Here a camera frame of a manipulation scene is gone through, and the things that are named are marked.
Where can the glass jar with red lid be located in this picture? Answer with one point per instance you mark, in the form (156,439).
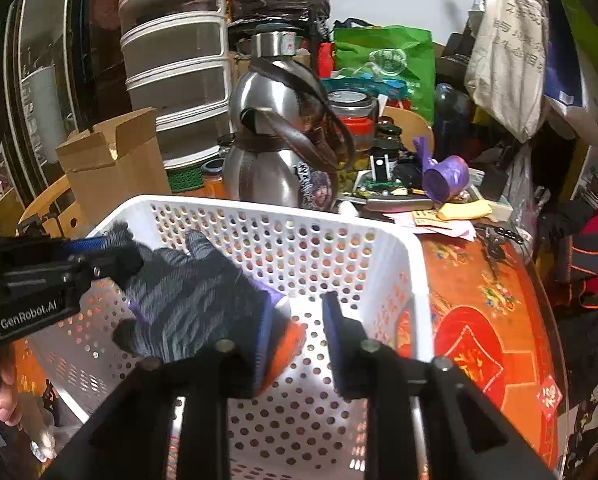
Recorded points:
(351,130)

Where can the pink paper sheets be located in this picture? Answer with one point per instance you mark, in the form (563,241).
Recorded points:
(444,230)

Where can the bunch of keys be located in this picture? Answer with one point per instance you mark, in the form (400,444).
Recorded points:
(499,242)

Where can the wooden chair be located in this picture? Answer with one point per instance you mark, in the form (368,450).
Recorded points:
(49,200)

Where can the green shopping bag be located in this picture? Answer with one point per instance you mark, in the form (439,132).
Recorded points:
(409,50)

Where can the white and blue bag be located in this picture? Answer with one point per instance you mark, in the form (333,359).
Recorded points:
(564,80)

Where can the purple plastic cup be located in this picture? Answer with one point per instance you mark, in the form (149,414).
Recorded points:
(446,177)

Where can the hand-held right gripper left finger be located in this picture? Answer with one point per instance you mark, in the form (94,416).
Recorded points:
(265,345)

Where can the beige canvas tote bag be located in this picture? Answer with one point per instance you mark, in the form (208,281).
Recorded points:
(509,60)

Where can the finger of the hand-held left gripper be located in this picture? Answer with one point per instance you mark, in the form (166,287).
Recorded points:
(99,269)
(86,245)

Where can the person's left hand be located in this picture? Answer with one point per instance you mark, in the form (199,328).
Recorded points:
(5,395)

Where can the yellow cloth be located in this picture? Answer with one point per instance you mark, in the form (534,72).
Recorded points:
(464,210)

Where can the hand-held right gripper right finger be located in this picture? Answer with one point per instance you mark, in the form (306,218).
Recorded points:
(333,345)

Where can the white perforated plastic basket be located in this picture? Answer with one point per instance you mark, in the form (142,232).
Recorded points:
(299,240)

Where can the stainless steel flask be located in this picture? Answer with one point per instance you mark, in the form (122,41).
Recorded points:
(264,110)

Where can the open cardboard box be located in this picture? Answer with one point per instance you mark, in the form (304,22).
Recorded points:
(114,175)

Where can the orange printed tablecloth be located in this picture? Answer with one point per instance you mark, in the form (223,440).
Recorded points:
(479,320)

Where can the orange jar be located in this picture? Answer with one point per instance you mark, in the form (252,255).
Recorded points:
(213,182)

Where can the green paper bag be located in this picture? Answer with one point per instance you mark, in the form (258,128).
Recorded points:
(589,25)

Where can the grey knit glove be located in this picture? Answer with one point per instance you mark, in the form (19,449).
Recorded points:
(194,300)

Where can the dark bottle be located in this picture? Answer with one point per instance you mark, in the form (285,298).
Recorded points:
(451,120)

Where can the plastic drawer tower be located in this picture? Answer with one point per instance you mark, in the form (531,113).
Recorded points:
(174,45)

